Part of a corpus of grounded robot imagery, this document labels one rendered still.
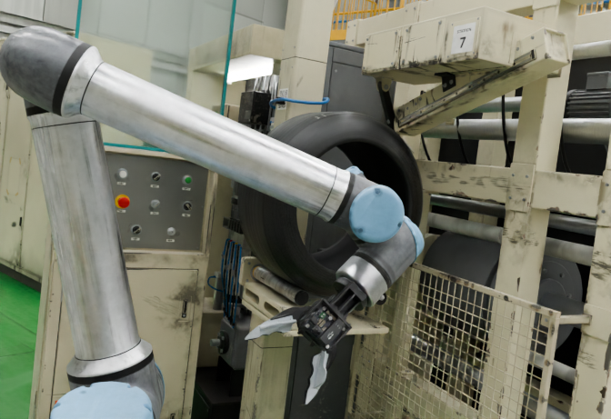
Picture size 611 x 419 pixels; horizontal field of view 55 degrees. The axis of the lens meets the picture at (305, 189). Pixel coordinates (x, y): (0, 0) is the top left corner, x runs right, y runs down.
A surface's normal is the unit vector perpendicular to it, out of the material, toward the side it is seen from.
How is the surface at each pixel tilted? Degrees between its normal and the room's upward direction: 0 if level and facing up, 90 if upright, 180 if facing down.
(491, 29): 90
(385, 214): 93
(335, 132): 80
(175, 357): 90
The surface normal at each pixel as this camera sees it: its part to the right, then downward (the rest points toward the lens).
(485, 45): 0.44, 0.10
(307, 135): -0.07, -0.52
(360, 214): 0.22, 0.14
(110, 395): 0.08, -0.98
